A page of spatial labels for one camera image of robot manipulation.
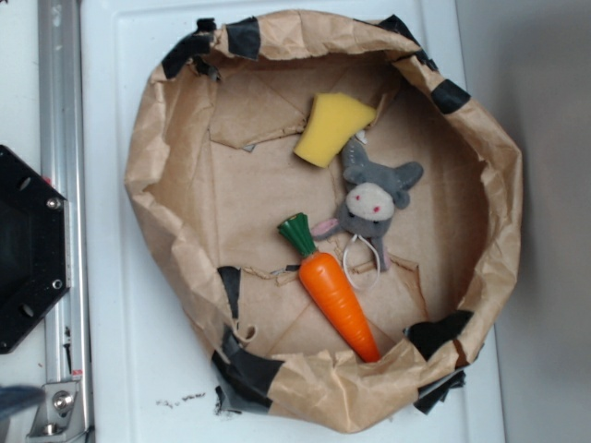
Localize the grey plush donkey toy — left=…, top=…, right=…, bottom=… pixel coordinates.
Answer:
left=311, top=138, right=424, bottom=273

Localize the yellow sponge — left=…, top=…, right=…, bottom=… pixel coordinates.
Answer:
left=294, top=92, right=377, bottom=168

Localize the orange plastic toy carrot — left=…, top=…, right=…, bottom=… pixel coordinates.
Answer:
left=278, top=213, right=380, bottom=363

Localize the brown paper bin with tape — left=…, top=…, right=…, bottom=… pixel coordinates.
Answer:
left=125, top=10, right=523, bottom=433

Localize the white plastic tray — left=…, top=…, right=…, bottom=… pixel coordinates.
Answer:
left=80, top=1, right=505, bottom=442

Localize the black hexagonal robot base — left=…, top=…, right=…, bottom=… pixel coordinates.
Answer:
left=1, top=146, right=69, bottom=354

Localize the aluminium extrusion rail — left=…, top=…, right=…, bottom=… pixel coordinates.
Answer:
left=27, top=1, right=94, bottom=442

